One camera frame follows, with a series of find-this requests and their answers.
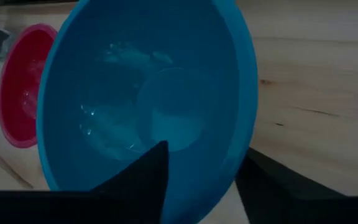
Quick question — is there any blue bowl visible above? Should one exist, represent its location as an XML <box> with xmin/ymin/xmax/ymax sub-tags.
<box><xmin>35</xmin><ymin>0</ymin><xmax>259</xmax><ymax>224</ymax></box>

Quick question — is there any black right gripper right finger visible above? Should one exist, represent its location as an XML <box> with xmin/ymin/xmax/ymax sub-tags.
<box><xmin>234</xmin><ymin>147</ymin><xmax>347</xmax><ymax>224</ymax></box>

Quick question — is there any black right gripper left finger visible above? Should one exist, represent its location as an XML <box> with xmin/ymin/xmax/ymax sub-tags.
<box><xmin>85</xmin><ymin>139</ymin><xmax>170</xmax><ymax>224</ymax></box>

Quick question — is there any black aluminium table frame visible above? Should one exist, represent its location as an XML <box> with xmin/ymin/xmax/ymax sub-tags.
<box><xmin>0</xmin><ymin>0</ymin><xmax>80</xmax><ymax>6</ymax></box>

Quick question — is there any small pink bowl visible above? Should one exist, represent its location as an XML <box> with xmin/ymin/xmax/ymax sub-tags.
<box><xmin>0</xmin><ymin>23</ymin><xmax>58</xmax><ymax>149</ymax></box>

